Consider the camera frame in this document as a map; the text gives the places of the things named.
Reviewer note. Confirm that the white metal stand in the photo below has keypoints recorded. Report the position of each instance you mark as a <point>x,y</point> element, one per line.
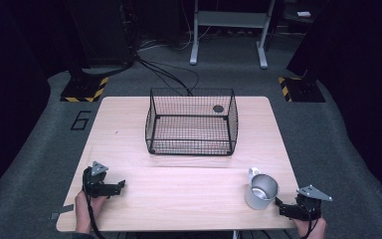
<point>229,19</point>

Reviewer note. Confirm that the dark equipment cabinet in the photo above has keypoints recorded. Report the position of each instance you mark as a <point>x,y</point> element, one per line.
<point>99,30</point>

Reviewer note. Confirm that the white metal cup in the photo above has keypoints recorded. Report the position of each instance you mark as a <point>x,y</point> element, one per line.
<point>260,194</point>

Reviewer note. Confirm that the person's right hand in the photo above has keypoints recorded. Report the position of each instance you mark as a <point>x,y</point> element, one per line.
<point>311,229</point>

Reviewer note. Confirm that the small white box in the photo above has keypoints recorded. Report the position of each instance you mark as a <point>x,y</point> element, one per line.
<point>303,14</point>

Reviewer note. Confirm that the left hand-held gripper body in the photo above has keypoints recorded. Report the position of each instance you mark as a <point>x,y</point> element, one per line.
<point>95,181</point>

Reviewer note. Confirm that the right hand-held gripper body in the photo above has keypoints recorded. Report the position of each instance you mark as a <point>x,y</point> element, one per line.
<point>309,200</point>

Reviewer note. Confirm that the hazard striped black stand base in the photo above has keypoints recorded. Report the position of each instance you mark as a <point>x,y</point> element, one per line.
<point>83,89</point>
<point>300,89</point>

